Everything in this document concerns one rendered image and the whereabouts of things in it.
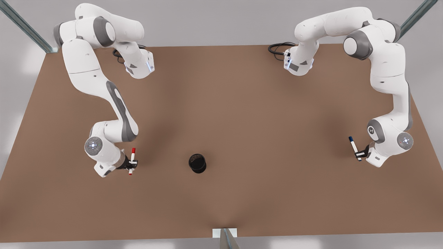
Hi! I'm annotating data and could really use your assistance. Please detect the black cable loop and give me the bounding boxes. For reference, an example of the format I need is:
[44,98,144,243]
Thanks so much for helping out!
[268,42,297,61]
[112,44,147,64]

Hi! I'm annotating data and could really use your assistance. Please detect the silver frame post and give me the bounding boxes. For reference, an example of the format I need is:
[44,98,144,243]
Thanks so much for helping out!
[212,228,240,249]
[395,0,439,43]
[0,0,58,54]

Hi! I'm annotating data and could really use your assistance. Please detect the blue capped white marker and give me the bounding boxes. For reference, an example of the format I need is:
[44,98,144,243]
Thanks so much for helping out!
[349,136,362,162]

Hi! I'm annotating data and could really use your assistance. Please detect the black cylindrical pen cup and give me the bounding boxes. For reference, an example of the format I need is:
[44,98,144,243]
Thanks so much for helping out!
[188,154,207,174]

